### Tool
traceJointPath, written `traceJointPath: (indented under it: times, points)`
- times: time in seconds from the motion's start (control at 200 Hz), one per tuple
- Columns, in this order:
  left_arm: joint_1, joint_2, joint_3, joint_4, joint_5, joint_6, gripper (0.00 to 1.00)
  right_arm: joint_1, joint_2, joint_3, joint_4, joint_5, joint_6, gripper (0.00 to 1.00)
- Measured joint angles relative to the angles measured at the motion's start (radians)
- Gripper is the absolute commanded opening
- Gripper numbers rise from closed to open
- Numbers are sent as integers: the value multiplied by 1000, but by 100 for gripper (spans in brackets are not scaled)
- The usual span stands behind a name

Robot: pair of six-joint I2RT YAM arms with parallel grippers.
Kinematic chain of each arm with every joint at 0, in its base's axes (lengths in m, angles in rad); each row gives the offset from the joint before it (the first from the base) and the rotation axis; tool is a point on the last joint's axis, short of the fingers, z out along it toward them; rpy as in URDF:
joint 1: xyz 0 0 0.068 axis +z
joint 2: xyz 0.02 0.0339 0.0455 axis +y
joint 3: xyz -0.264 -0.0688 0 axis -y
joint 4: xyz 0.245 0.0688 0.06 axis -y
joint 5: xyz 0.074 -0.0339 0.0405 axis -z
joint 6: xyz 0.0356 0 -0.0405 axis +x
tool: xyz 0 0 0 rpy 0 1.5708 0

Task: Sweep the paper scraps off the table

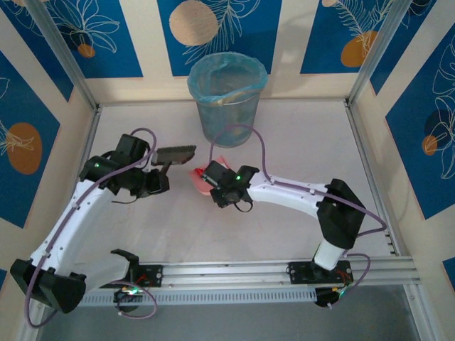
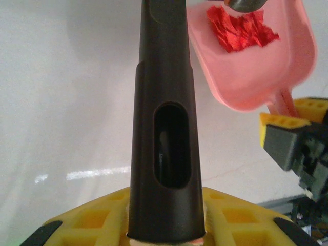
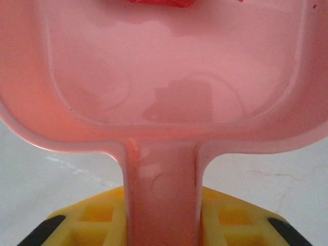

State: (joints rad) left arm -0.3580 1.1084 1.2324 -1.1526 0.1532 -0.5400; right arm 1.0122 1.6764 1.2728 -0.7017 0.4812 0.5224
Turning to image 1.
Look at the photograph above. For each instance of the pink plastic dustpan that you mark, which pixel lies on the pink plastic dustpan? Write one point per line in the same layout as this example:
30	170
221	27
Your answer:
202	185

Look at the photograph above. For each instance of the dark brown hand brush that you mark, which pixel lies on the dark brown hand brush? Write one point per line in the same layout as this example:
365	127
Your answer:
176	155

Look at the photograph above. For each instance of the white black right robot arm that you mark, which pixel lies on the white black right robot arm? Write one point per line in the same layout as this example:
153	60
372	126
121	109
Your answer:
284	195

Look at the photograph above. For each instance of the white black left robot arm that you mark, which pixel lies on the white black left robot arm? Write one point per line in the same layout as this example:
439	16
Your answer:
67	223

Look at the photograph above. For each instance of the grey mesh waste bin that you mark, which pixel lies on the grey mesh waste bin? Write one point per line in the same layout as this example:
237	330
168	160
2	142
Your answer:
220	113

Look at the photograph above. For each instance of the blue plastic bin liner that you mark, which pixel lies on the blue plastic bin liner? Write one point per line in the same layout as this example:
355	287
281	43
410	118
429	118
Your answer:
199	89

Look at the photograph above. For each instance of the left controller board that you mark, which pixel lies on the left controller board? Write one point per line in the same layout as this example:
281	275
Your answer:
128	292

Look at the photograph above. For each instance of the controller board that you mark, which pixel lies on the controller board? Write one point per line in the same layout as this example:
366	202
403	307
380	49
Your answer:
325	298
128	292

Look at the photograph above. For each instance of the right controller board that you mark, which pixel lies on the right controller board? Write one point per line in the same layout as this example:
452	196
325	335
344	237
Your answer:
325	298

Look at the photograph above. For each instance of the aluminium mounting rail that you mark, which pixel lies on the aluminium mounting rail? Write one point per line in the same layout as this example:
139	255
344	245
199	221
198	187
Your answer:
227	275

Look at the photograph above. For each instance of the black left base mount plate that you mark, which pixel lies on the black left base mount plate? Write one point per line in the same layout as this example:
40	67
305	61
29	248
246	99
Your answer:
153	275

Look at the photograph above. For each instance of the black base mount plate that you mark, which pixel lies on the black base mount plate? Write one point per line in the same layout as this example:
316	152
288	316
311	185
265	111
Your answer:
298	273
153	275

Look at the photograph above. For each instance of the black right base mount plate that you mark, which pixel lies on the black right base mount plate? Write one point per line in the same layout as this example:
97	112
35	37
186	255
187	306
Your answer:
298	273

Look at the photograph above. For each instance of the aluminium frame post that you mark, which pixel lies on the aluminium frame post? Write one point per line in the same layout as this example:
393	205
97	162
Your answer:
384	46
60	53

